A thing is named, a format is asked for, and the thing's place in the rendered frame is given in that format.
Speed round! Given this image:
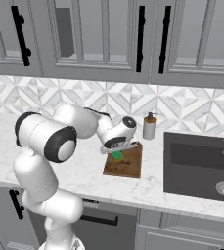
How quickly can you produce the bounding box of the black wall cupboard handle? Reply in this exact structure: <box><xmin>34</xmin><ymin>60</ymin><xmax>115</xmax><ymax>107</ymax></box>
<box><xmin>10</xmin><ymin>5</ymin><xmax>32</xmax><ymax>68</ymax></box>
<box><xmin>157</xmin><ymin>5</ymin><xmax>172</xmax><ymax>75</ymax></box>
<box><xmin>135</xmin><ymin>5</ymin><xmax>147</xmax><ymax>73</ymax></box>

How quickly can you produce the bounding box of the white soap dispenser, brown collar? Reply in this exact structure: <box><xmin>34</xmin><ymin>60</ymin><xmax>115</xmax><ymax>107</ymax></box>
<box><xmin>142</xmin><ymin>111</ymin><xmax>159</xmax><ymax>142</ymax></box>

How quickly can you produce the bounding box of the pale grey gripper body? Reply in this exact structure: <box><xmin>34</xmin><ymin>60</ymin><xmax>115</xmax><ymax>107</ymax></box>
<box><xmin>100</xmin><ymin>140</ymin><xmax>140</xmax><ymax>156</ymax></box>

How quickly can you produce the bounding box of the green sponge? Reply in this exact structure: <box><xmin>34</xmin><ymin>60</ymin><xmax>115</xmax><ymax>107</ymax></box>
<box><xmin>112</xmin><ymin>149</ymin><xmax>125</xmax><ymax>162</ymax></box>

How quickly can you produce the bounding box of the black dishwasher handle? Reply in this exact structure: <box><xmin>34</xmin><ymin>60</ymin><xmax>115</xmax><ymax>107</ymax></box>
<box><xmin>79</xmin><ymin>213</ymin><xmax>120</xmax><ymax>227</ymax></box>

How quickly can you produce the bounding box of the grey base cupboard front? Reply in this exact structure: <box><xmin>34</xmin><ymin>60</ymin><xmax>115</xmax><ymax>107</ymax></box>
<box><xmin>135</xmin><ymin>208</ymin><xmax>224</xmax><ymax>250</ymax></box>

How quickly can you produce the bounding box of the grey dishwasher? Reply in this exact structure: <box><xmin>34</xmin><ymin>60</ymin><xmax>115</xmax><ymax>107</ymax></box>
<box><xmin>27</xmin><ymin>194</ymin><xmax>139</xmax><ymax>250</ymax></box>

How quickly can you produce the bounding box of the brown wooden cutting board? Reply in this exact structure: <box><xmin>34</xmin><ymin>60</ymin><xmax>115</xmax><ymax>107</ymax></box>
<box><xmin>103</xmin><ymin>142</ymin><xmax>144</xmax><ymax>179</ymax></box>

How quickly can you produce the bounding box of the black base cupboard handle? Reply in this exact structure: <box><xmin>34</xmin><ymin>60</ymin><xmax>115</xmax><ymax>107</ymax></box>
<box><xmin>8</xmin><ymin>188</ymin><xmax>25</xmax><ymax>221</ymax></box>

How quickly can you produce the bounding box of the dark grey sink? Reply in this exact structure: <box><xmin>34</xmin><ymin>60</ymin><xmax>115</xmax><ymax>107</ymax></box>
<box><xmin>162</xmin><ymin>131</ymin><xmax>224</xmax><ymax>205</ymax></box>

